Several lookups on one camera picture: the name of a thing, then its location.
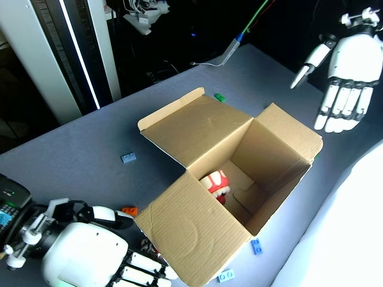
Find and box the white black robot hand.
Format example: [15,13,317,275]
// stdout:
[290,32,383,134]
[41,204,180,287]

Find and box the cardboard box with flaps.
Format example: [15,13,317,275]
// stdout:
[133,86,324,285]

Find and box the red white toy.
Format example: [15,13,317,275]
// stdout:
[199,169,232,206]

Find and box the grey tablecloth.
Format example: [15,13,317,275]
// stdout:
[0,43,383,287]

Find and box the light blue toy brick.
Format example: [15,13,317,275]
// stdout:
[217,268,236,283]

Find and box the white cloth sheet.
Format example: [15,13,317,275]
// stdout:
[270,146,383,287]

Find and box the white plastic device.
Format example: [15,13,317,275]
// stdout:
[122,0,171,36]

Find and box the thin red wire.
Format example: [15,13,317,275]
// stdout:
[250,0,276,30]

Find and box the green cable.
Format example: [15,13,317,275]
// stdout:
[241,0,270,35]

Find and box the grey cable adapter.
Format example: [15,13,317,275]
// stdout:
[221,32,244,66]

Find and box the thin white cable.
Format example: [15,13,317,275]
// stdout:
[190,61,225,68]

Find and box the narrow white frame post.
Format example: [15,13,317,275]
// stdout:
[58,0,123,111]

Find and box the wide white frame panel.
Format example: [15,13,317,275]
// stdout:
[0,0,83,126]

